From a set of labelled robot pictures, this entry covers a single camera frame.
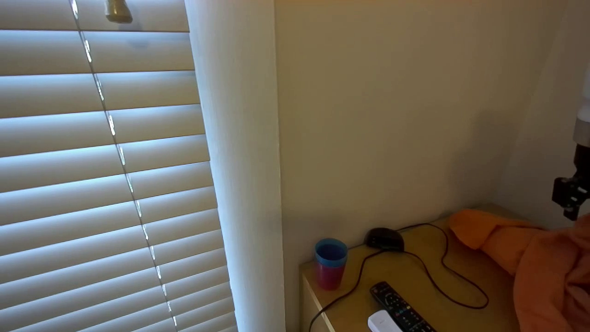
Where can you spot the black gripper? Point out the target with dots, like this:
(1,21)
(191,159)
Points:
(573,187)

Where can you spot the orange terry towel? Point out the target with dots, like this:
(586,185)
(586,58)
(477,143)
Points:
(553,277)

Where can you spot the black computer mouse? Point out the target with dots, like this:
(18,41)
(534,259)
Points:
(383,238)

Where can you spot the black remote control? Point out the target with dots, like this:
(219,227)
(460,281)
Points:
(398,307)

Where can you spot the light wooden dresser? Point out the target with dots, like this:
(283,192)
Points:
(379,277)

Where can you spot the white remote control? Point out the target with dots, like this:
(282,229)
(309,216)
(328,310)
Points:
(381,323)

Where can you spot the blue and pink cup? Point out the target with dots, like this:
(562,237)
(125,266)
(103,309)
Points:
(330,264)

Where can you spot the white window blinds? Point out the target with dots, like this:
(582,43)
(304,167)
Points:
(92,185)

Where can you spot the brass blind fitting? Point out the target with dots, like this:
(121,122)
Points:
(118,10)

